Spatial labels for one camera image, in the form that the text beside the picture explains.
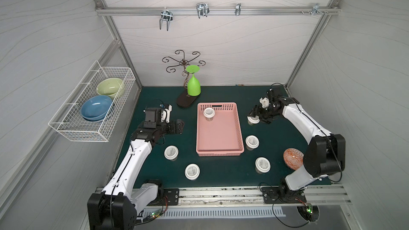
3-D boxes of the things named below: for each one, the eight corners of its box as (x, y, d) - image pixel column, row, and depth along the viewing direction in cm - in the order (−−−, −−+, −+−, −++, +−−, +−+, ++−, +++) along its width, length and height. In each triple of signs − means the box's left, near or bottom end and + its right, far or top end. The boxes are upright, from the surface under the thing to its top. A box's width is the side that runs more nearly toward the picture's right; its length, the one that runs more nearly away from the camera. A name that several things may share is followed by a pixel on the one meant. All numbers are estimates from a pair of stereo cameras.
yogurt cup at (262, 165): (254, 175, 81) (258, 171, 76) (252, 161, 86) (255, 156, 80) (268, 175, 81) (272, 171, 76) (264, 161, 86) (268, 156, 81)
